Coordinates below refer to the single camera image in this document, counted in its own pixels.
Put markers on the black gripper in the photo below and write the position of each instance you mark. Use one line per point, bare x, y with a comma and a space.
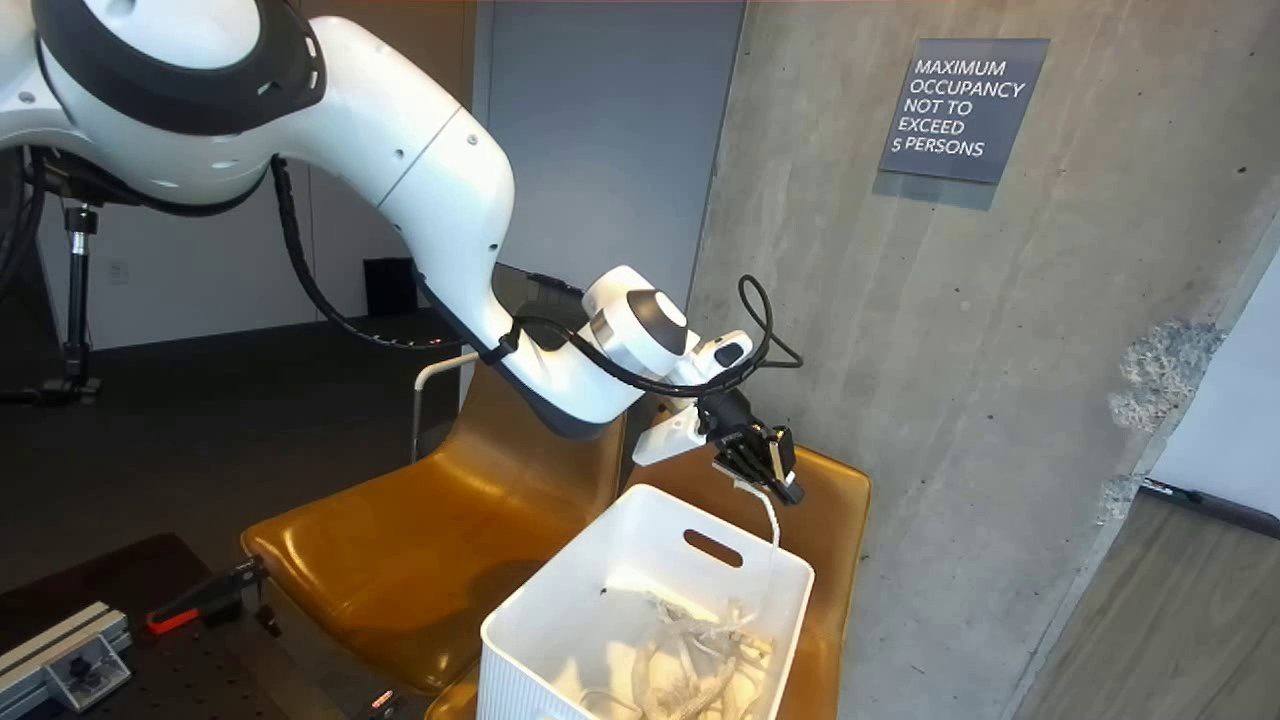
750, 451

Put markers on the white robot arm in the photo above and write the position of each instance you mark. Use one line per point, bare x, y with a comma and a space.
191, 101

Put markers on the white plastic basket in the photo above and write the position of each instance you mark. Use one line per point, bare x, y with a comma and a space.
658, 608

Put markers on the mustard yellow near chair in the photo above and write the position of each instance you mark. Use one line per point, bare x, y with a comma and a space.
404, 566

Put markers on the grey occupancy sign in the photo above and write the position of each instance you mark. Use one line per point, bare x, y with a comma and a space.
960, 108

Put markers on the black red clamp tool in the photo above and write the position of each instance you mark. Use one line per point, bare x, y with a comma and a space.
219, 602

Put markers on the black tripod stand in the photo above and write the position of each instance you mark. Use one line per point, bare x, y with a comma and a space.
40, 175

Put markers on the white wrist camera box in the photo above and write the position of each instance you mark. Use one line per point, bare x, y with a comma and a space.
671, 437

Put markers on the aluminium rail with bracket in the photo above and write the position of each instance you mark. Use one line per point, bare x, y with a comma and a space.
74, 663

